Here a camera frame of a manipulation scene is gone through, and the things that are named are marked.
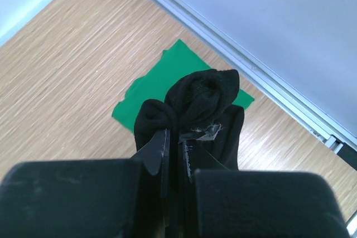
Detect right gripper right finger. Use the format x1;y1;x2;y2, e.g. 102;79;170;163
178;124;227;237

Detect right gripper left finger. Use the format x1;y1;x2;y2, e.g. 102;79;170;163
133;129;170;237

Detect black tank top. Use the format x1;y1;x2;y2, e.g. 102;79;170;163
133;69;245;172

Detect green tank top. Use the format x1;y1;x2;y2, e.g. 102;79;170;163
111;39;255;133

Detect aluminium frame rail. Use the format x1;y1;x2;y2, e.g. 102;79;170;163
153;0;356;167

